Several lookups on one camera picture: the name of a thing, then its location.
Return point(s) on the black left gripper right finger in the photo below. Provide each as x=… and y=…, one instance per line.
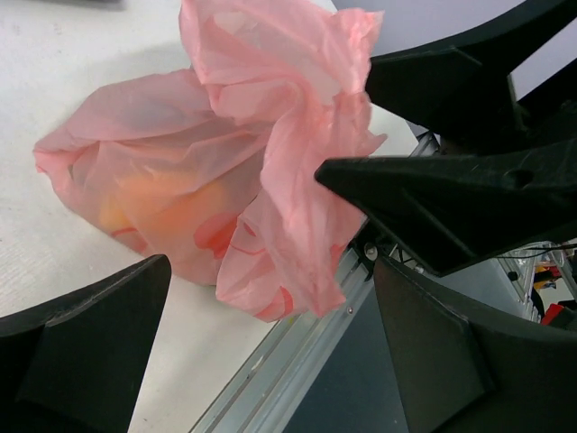
x=463, y=366

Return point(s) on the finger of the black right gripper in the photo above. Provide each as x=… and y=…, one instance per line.
x=460, y=86
x=450, y=212

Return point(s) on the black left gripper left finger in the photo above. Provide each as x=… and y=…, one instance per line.
x=76, y=363

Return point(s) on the pink plastic bag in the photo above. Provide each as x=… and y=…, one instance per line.
x=273, y=89

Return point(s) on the yellow fake mango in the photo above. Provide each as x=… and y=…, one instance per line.
x=154, y=212

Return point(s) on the aluminium table edge rail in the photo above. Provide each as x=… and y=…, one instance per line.
x=265, y=392

